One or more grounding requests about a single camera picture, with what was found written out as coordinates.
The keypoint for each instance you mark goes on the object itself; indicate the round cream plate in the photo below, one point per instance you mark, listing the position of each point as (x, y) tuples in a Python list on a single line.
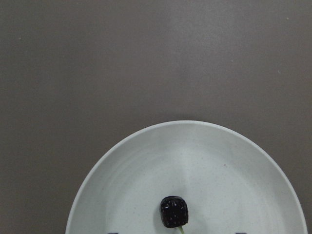
[(229, 183)]

